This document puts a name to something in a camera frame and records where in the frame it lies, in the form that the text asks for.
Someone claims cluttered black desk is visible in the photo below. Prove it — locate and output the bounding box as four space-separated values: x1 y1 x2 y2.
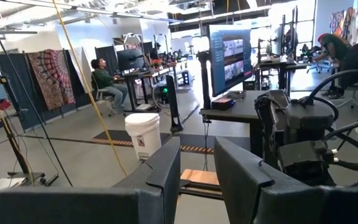
255 57 312 94

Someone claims wooden side board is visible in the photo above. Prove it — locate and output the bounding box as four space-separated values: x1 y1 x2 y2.
180 169 220 187

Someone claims small black box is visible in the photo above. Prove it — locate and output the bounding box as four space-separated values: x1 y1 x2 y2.
211 96 235 111

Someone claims grey office chair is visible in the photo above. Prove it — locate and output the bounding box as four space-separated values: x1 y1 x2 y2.
91 74 117 118

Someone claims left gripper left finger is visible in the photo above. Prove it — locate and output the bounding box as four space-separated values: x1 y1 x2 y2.
0 136 181 224

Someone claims striped-edge black floor mat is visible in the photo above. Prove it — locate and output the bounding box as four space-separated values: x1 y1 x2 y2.
90 129 216 156

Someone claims black computer tower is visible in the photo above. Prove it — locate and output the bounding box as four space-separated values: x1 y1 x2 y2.
158 83 171 105

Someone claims black floor stand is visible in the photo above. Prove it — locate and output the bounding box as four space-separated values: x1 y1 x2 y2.
165 74 185 134

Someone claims white paper sheet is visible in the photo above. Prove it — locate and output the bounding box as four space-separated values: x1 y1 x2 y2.
0 177 27 197

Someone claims colourful wall tapestry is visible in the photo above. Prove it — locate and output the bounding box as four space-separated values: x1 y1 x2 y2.
329 4 358 46

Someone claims red patterned tapestry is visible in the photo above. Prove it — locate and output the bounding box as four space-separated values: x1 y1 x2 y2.
26 49 76 111

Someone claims hanging yellow cable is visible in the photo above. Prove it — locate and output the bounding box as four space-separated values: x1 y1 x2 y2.
51 0 127 177

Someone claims black monitor stand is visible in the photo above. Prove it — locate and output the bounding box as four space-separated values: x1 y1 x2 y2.
196 50 213 110

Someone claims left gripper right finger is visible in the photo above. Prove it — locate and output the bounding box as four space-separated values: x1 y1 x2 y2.
213 136 358 224

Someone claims black light stand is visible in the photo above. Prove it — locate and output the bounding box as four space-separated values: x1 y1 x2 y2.
0 76 58 187

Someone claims black fabric partition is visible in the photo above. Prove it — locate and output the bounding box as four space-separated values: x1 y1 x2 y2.
94 45 120 78

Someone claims hanging black cable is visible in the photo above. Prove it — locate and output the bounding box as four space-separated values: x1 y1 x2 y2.
0 1 73 187

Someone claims white plastic bucket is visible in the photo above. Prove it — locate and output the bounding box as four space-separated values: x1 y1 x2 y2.
124 112 163 161

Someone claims white hanging sheet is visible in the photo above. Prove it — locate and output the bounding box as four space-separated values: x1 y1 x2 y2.
70 46 96 94

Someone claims narrow black partition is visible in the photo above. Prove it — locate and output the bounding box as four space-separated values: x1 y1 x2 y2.
0 52 43 131

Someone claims large computer monitor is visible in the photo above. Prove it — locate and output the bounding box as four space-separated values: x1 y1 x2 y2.
208 24 254 98

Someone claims dark monitor back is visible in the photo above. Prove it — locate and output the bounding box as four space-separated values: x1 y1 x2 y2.
116 49 145 72

